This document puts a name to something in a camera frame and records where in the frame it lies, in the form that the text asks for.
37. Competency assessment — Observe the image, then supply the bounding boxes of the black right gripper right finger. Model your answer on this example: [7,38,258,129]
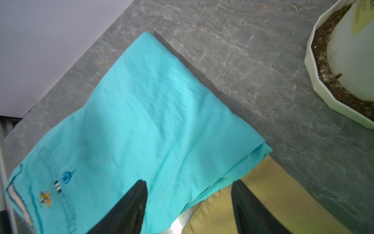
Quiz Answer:
[231,180,290,234]

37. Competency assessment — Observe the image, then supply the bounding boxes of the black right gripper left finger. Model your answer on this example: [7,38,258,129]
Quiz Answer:
[88,180,148,234]

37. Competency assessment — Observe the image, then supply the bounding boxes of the khaki pants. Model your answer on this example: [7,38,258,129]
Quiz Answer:
[183,156,350,234]

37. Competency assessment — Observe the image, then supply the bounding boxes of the teal pants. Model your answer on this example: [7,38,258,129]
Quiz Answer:
[4,32,272,234]

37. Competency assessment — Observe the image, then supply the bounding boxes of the large potted green plant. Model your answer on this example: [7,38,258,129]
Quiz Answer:
[327,1,374,101]

